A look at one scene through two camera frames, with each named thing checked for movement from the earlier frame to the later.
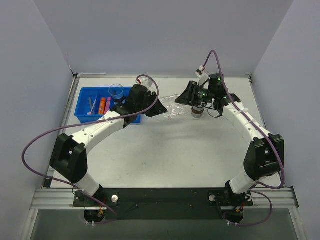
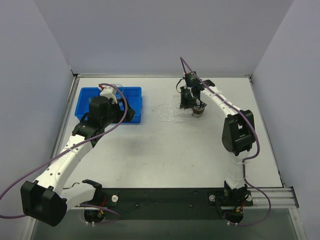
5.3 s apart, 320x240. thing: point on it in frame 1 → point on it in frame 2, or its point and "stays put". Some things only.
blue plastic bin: (93, 103) stays put
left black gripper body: (152, 102) → (122, 110)
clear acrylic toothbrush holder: (172, 107) → (181, 114)
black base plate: (108, 204) stays put
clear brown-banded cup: (197, 112) stays put
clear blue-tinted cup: (116, 91) stays put
